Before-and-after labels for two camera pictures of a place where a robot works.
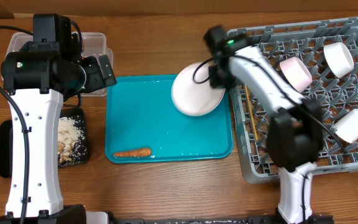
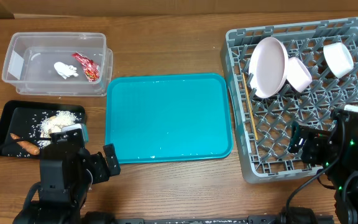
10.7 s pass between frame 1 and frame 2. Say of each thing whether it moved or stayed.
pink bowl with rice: stayed
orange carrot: moved
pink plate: moved
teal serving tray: stayed
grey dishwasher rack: stayed
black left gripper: moved
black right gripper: moved
